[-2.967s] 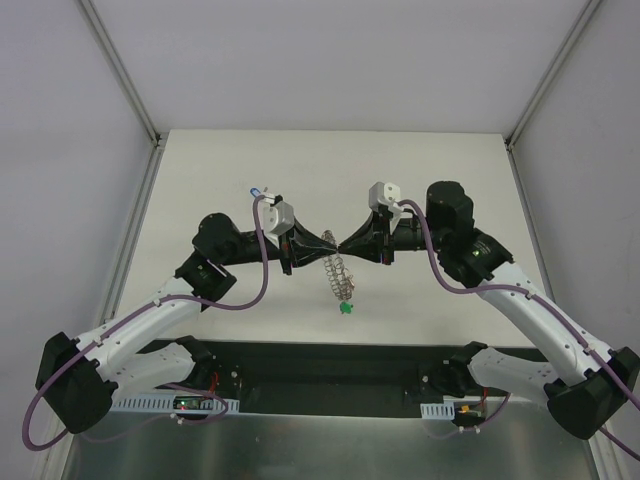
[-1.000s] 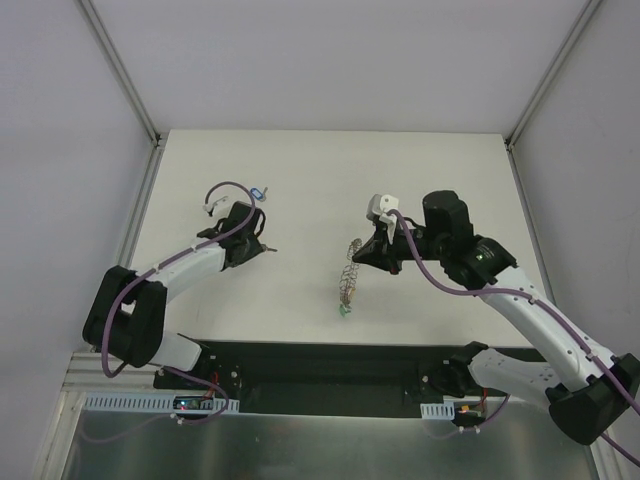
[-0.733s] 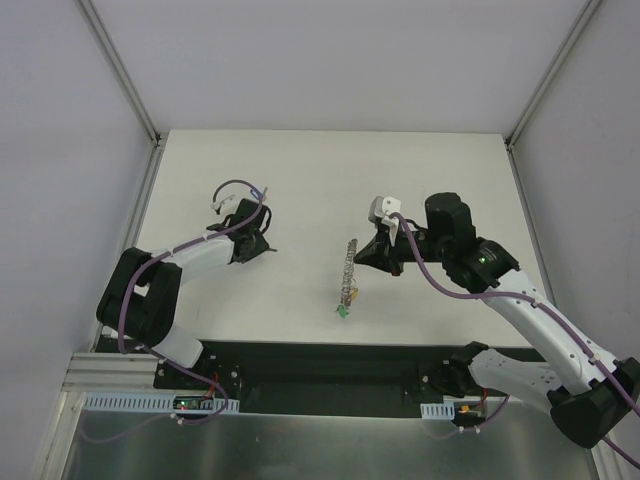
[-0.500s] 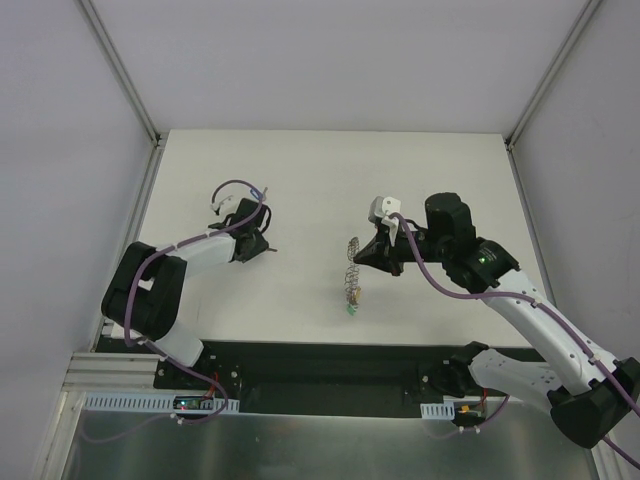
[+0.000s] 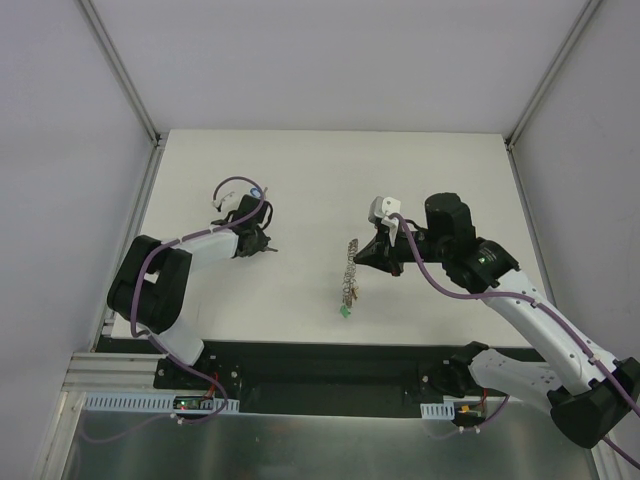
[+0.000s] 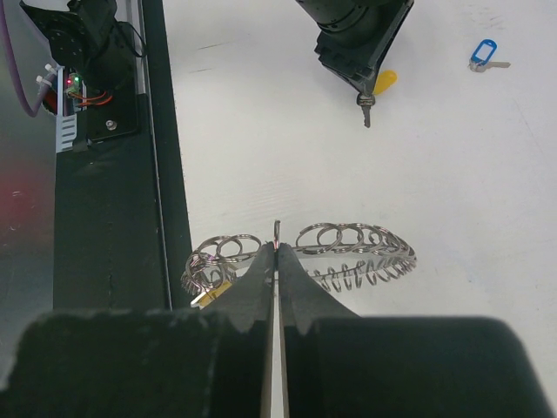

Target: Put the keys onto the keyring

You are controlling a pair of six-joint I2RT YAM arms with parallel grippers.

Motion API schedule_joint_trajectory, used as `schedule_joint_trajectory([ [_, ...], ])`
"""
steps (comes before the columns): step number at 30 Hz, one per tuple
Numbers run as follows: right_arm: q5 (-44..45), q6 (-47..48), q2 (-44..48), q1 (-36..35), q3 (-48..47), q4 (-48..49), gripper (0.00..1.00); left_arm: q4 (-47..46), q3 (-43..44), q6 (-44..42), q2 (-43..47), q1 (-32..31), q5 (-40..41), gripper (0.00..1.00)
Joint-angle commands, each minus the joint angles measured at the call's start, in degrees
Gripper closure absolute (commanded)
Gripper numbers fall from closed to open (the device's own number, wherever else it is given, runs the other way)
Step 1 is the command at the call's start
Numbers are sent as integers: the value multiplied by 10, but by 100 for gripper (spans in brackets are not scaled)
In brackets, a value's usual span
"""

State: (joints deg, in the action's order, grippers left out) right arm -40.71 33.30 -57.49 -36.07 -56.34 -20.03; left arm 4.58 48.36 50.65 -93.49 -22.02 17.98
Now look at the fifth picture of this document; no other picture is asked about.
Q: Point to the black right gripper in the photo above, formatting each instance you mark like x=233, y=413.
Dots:
x=385, y=253

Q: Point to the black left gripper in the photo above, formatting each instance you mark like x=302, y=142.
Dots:
x=256, y=240

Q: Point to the large metal keyring with rings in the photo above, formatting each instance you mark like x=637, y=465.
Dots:
x=349, y=283

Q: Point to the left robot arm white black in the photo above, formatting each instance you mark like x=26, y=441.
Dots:
x=150, y=286

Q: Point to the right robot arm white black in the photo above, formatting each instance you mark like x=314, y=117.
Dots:
x=582, y=387

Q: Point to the blue tagged key on table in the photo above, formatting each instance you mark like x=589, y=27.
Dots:
x=258, y=193

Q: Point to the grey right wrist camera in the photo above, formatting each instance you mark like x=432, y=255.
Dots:
x=382, y=211

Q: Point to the left side frame rail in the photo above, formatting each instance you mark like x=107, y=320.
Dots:
x=134, y=220

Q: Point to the frame rail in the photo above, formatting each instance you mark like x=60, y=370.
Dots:
x=134, y=220
x=533, y=233

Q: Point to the right side frame rail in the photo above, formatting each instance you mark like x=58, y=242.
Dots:
x=533, y=233

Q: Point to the right white cable duct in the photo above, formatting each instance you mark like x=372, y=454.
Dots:
x=444, y=411

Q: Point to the white cable duct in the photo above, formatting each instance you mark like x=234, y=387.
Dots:
x=444, y=411
x=158, y=403

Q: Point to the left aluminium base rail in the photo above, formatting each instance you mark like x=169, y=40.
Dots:
x=93, y=372

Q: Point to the left white cable duct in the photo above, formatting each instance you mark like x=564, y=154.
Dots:
x=158, y=403

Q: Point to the left aluminium frame post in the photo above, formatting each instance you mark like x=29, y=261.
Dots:
x=118, y=69

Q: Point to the aluminium frame post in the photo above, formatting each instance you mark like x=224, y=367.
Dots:
x=560, y=58
x=118, y=69

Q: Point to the right aluminium frame post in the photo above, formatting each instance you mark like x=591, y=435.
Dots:
x=560, y=58

